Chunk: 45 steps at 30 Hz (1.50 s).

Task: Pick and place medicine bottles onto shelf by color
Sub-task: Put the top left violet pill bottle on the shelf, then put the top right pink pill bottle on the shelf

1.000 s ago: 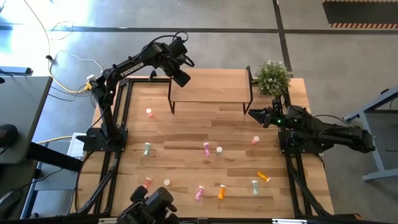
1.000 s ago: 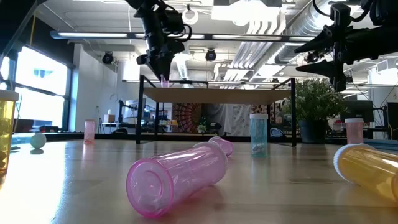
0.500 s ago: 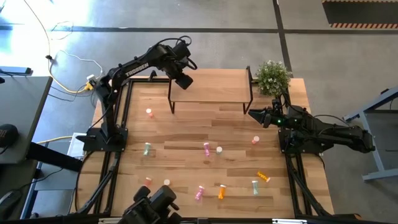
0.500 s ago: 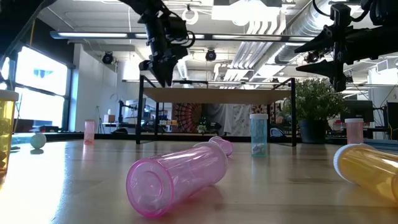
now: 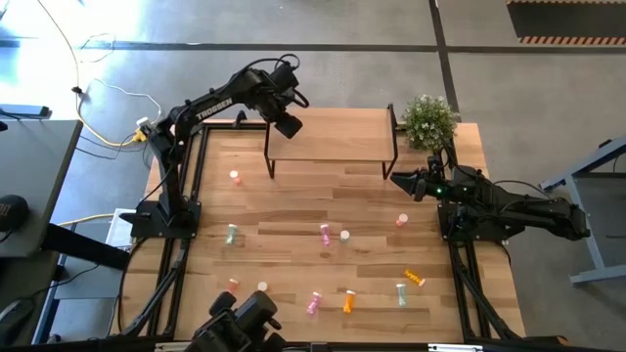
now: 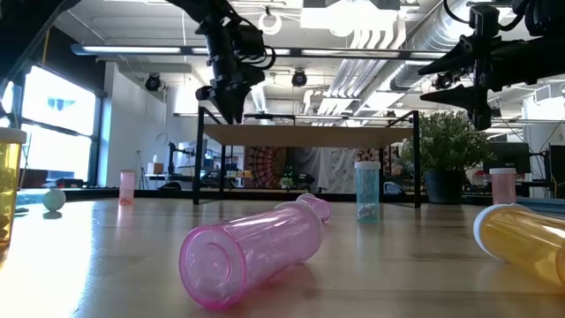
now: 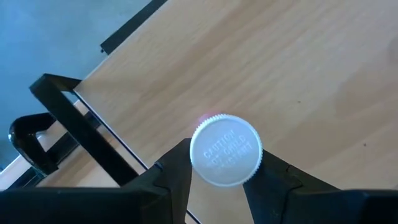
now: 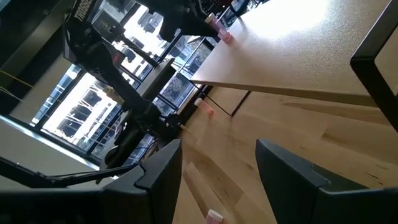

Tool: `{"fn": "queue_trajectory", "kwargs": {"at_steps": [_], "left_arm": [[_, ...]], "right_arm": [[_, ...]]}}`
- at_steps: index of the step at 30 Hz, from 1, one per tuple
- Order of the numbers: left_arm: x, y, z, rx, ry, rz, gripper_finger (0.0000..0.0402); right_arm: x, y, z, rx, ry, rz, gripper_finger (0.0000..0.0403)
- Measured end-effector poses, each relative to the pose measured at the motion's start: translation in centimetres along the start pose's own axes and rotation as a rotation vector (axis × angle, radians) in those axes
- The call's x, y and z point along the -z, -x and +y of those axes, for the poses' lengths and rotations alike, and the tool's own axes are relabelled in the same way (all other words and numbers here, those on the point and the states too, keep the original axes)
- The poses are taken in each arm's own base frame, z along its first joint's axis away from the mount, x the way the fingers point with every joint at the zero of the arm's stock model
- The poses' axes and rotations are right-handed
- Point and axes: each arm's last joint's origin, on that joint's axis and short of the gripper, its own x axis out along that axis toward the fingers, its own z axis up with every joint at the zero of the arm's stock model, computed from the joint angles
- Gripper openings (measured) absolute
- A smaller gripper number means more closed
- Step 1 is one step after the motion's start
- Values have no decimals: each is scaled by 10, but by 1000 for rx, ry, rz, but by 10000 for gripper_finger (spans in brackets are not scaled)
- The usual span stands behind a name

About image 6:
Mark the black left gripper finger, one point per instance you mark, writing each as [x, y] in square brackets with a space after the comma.
[226, 106]
[243, 99]

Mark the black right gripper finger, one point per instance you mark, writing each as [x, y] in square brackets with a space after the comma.
[461, 97]
[459, 59]

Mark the salmon medicine bottle white cap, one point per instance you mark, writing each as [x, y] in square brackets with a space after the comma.
[503, 187]
[126, 187]

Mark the pink medicine bottle white cap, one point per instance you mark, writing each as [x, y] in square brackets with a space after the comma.
[247, 252]
[320, 206]

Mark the orange medicine bottle white cap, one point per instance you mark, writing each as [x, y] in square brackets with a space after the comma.
[9, 185]
[525, 240]

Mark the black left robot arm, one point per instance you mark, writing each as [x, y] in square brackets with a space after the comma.
[198, 9]

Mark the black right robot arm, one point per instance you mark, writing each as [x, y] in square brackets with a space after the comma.
[549, 62]

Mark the wooden shelf black metal legs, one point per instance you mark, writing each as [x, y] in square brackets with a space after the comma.
[304, 136]

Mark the green potted plant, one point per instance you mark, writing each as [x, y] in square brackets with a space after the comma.
[446, 146]

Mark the black round ceiling spotlight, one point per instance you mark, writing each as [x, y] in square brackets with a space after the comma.
[299, 78]
[153, 83]

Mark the black computer monitor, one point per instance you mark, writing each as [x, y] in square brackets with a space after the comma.
[507, 156]
[558, 168]

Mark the black overhead light bar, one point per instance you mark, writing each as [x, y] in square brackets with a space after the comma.
[132, 50]

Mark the small green lit device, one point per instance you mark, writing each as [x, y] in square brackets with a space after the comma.
[287, 181]

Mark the white ceiling pipe bundle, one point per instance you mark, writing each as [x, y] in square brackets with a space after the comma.
[366, 66]

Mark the small cardboard box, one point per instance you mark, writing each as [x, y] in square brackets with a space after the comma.
[155, 168]

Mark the patterned hanging cloth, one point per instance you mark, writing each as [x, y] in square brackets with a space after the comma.
[373, 154]

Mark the white hanging cloth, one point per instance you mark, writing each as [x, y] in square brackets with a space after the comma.
[331, 170]

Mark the blue and white object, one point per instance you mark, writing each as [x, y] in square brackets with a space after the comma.
[392, 189]

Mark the white ceiling light fixture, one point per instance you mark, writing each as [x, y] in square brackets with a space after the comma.
[348, 17]

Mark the blue mat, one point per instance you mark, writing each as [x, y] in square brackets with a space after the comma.
[552, 202]

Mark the large bright window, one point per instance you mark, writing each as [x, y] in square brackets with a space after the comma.
[57, 132]

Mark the black ceiling camera cluster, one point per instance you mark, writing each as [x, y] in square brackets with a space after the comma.
[443, 81]

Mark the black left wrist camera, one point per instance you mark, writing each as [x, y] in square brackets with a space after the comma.
[251, 42]

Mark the silver air duct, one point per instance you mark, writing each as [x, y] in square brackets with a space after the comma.
[424, 40]

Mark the mandala wall tapestry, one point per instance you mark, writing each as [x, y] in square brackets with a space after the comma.
[265, 165]

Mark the black aluminium table frame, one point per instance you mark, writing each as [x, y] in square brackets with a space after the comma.
[265, 195]

